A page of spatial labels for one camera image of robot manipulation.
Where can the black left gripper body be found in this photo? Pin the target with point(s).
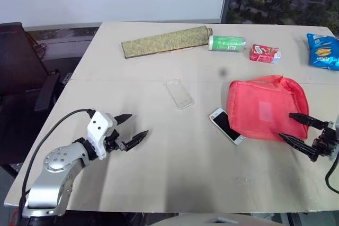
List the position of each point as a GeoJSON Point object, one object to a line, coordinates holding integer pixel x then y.
{"type": "Point", "coordinates": [114, 141]}

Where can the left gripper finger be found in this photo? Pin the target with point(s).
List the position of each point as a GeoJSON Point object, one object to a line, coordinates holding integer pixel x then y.
{"type": "Point", "coordinates": [136, 140]}
{"type": "Point", "coordinates": [123, 118]}

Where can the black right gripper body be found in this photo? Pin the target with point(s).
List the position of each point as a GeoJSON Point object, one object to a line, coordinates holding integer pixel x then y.
{"type": "Point", "coordinates": [325, 142]}

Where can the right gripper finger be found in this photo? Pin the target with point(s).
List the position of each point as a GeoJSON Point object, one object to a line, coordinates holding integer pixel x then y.
{"type": "Point", "coordinates": [298, 145]}
{"type": "Point", "coordinates": [307, 121]}

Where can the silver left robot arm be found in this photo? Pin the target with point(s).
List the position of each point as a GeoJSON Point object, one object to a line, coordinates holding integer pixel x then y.
{"type": "Point", "coordinates": [53, 162]}

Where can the clear phone case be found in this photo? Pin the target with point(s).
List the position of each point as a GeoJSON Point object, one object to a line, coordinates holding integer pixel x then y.
{"type": "Point", "coordinates": [180, 93]}

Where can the red fabric pouch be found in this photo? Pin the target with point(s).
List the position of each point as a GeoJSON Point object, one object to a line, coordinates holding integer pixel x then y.
{"type": "Point", "coordinates": [267, 107]}

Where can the blue chip bag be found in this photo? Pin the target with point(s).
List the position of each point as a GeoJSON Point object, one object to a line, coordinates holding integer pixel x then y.
{"type": "Point", "coordinates": [323, 52]}

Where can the white smartphone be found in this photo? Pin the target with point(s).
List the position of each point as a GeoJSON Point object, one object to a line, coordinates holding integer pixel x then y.
{"type": "Point", "coordinates": [227, 125]}

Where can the red snack box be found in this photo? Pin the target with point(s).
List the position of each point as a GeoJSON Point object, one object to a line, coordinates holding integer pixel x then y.
{"type": "Point", "coordinates": [265, 54]}

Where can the rolled green mat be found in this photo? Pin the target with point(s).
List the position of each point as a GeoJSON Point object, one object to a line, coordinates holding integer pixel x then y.
{"type": "Point", "coordinates": [164, 42]}

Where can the grey window ledge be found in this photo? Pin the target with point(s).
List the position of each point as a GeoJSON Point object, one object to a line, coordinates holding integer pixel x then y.
{"type": "Point", "coordinates": [61, 28]}

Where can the green drink can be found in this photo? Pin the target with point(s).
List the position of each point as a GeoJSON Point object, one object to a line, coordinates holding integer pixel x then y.
{"type": "Point", "coordinates": [226, 43]}

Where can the black office chair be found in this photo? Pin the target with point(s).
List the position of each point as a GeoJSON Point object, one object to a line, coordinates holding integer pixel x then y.
{"type": "Point", "coordinates": [18, 72]}

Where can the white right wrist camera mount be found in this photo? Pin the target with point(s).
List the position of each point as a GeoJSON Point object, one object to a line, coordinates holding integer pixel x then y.
{"type": "Point", "coordinates": [337, 130]}

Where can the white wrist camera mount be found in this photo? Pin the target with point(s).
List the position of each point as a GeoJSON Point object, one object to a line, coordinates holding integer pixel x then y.
{"type": "Point", "coordinates": [337, 130]}
{"type": "Point", "coordinates": [99, 130]}

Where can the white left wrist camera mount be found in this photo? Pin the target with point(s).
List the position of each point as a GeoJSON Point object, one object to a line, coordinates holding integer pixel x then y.
{"type": "Point", "coordinates": [99, 130]}

